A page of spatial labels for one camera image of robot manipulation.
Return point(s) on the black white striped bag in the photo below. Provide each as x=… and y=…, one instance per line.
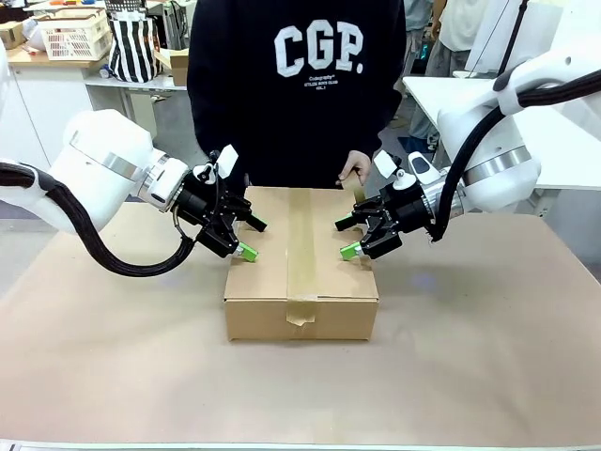
x=134, y=47

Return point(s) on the brown cardboard box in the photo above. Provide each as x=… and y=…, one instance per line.
x=258, y=291

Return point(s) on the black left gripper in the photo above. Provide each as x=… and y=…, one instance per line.
x=202, y=211

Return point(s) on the aluminium frame rail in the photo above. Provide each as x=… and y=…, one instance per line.
x=300, y=447

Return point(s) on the background person white shirt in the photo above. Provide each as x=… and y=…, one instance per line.
x=451, y=70

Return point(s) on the white tag on gripper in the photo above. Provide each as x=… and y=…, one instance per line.
x=385, y=164
x=227, y=160

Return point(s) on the person in black hoodie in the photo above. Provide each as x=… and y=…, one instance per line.
x=291, y=117

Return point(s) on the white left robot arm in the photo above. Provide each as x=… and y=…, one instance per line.
x=103, y=155

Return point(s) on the brown packing tape piece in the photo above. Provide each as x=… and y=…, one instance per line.
x=359, y=192

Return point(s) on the white plastic basket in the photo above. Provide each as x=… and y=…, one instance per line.
x=75, y=35

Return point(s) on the white tag on left gripper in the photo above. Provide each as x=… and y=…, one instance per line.
x=227, y=160

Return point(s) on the white plastic bag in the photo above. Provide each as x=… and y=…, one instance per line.
x=33, y=33

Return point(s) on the brown packing tape strip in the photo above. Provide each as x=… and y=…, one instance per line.
x=300, y=244

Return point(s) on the background person teal top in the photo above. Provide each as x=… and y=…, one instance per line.
x=415, y=14

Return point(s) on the white panel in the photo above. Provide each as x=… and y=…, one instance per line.
x=493, y=37

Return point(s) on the white tag on right gripper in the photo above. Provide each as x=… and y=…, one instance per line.
x=385, y=164

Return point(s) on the white desk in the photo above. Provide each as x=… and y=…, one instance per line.
x=141, y=82

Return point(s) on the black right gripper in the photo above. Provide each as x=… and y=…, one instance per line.
x=408, y=211

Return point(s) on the white cabinet wooden top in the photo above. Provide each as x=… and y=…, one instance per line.
x=47, y=103

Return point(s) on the person's left hand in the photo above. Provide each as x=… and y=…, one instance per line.
x=357, y=164

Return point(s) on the person's left forearm black sleeve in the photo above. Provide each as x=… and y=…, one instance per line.
x=382, y=127

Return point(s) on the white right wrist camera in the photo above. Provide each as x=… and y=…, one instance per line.
x=422, y=166

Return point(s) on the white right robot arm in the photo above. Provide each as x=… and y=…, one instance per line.
x=493, y=136

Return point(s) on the black pole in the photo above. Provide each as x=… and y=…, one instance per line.
x=519, y=33

